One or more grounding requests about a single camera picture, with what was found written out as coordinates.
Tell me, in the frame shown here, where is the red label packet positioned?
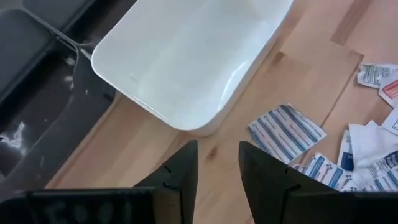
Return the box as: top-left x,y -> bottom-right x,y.
378,73 -> 398,108

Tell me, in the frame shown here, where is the white plastic bin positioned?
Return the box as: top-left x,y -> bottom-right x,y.
91,0 -> 295,138

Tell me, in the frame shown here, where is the white gauze pad packet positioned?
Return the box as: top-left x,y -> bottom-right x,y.
348,120 -> 398,169

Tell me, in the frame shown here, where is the blue striped bandage packet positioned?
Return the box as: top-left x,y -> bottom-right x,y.
248,102 -> 327,165
292,152 -> 361,192
354,151 -> 398,192

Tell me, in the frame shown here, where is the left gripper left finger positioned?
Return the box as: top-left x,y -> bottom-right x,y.
0,139 -> 199,224

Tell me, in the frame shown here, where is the grey translucent plastic bin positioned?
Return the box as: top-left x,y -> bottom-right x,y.
0,8 -> 118,200
21,0 -> 138,52

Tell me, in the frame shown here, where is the blue label wipe packet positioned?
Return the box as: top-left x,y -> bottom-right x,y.
337,129 -> 355,172

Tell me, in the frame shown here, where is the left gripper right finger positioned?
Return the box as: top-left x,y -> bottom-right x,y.
238,141 -> 398,224

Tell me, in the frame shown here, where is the grey print white packet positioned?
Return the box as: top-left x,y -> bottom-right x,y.
356,63 -> 398,89
381,107 -> 398,136

